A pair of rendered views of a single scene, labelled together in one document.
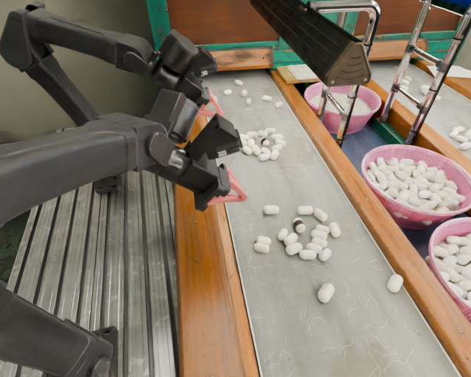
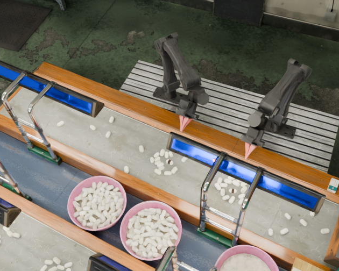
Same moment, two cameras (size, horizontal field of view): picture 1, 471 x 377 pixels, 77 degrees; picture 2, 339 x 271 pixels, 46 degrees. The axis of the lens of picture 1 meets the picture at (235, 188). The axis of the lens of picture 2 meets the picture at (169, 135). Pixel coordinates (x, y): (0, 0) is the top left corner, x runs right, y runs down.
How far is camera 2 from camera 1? 1.82 m
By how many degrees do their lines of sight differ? 74
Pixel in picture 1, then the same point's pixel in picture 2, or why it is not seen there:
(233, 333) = (150, 118)
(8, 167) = (168, 48)
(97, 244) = (225, 110)
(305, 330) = (138, 137)
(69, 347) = (166, 76)
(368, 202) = (156, 192)
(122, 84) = not seen: outside the picture
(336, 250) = (151, 166)
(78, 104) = not seen: hidden behind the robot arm
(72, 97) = not seen: hidden behind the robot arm
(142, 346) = (173, 109)
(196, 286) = (171, 116)
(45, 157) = (171, 54)
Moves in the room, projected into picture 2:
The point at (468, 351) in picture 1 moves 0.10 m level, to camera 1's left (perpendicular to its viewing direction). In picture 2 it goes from (98, 163) to (113, 149)
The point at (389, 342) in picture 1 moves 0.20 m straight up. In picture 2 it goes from (117, 154) to (111, 130)
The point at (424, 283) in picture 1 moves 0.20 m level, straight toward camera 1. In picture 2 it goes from (118, 173) to (120, 138)
